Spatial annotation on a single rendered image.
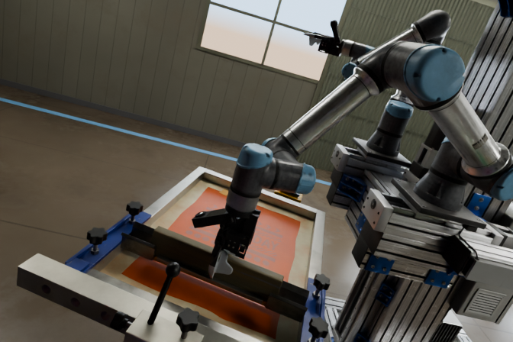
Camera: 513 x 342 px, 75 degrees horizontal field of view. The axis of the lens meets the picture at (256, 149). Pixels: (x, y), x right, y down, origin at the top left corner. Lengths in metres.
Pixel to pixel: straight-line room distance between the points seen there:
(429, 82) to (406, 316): 1.17
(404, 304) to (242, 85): 3.71
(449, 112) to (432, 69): 0.14
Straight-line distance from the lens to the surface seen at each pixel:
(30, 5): 5.51
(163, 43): 4.87
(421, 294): 1.69
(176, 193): 1.27
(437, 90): 0.84
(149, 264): 1.00
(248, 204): 0.79
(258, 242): 1.19
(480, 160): 1.05
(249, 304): 0.96
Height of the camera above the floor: 1.60
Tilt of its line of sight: 18 degrees down
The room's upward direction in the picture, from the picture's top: 17 degrees clockwise
